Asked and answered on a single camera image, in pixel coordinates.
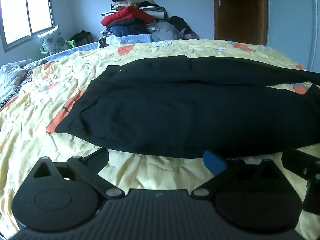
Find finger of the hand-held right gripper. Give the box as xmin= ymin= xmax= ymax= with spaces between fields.
xmin=281 ymin=147 xmax=320 ymax=181

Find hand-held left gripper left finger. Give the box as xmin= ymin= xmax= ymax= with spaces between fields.
xmin=32 ymin=148 xmax=126 ymax=200

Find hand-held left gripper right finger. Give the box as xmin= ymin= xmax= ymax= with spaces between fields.
xmin=191 ymin=150 xmax=283 ymax=201

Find black pants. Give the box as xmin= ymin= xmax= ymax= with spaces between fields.
xmin=55 ymin=54 xmax=320 ymax=159

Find yellow floral bed sheet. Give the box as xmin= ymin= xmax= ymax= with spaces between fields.
xmin=0 ymin=39 xmax=320 ymax=238

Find crumpled white blanket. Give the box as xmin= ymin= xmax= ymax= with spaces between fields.
xmin=0 ymin=59 xmax=38 ymax=108

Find green plastic chair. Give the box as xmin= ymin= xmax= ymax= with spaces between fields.
xmin=40 ymin=40 xmax=77 ymax=55

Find black bag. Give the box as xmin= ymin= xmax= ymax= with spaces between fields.
xmin=70 ymin=30 xmax=93 ymax=47

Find floral white pillow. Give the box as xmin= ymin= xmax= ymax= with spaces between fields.
xmin=37 ymin=25 xmax=67 ymax=55

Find red padded jacket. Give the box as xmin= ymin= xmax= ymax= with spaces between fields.
xmin=101 ymin=6 xmax=156 ymax=26

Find pile of folded clothes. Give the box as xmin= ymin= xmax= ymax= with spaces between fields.
xmin=99 ymin=0 xmax=199 ymax=48

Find brown wooden door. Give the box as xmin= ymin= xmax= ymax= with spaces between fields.
xmin=211 ymin=0 xmax=268 ymax=46

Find sliding glass window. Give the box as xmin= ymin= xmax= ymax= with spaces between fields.
xmin=0 ymin=0 xmax=55 ymax=53

